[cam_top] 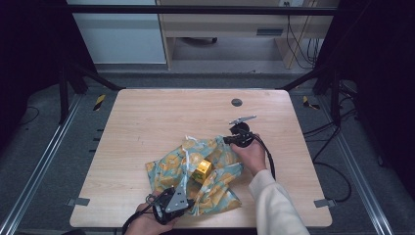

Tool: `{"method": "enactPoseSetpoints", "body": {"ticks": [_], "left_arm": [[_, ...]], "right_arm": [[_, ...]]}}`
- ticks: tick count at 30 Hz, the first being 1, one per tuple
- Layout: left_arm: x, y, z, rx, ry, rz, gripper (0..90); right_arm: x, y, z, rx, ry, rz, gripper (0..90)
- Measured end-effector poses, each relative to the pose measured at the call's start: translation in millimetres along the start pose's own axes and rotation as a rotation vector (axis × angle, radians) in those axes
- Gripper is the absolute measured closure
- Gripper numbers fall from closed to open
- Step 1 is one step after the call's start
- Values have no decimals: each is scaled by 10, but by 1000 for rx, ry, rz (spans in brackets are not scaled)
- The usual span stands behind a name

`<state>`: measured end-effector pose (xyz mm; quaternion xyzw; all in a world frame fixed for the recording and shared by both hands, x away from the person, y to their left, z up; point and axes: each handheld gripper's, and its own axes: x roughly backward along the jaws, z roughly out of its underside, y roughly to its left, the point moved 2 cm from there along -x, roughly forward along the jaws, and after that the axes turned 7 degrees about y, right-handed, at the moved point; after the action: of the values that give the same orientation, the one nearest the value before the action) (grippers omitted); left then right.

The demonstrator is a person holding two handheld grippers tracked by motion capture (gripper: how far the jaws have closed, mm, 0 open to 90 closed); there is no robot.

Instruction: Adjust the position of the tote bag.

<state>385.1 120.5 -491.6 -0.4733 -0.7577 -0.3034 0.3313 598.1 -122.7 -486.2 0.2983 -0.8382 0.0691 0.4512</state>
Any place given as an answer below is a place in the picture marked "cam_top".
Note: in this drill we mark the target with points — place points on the black curtain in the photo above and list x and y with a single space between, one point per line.
29 49
385 65

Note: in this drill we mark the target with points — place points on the white cabinet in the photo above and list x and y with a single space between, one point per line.
120 39

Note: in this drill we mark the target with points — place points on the gold cube box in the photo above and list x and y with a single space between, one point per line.
202 170

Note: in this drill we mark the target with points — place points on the person's right hand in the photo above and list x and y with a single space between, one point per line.
253 160

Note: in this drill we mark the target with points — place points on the black horizontal frame bar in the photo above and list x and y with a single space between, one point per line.
202 10

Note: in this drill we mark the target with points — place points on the grey round table grommet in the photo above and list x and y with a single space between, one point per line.
237 102

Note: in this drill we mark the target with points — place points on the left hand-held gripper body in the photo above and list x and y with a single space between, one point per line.
176 200

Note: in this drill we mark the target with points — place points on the black metal frame stand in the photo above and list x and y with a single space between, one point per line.
63 94
334 94

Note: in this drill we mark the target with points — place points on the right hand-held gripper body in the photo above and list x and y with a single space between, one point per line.
241 133

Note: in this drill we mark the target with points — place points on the yellow black floor tape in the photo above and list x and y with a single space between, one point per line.
99 102

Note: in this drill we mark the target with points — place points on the light wooden desk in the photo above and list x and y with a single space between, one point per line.
225 24

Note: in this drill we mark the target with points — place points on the teal orange-print cloth bag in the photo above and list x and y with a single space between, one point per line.
215 196

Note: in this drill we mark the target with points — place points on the aluminium floor rail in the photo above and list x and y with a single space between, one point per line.
359 173
39 163

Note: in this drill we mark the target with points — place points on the person's left hand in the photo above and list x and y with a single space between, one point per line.
147 225

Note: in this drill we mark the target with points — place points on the grey table edge bracket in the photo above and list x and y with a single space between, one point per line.
80 201
326 203

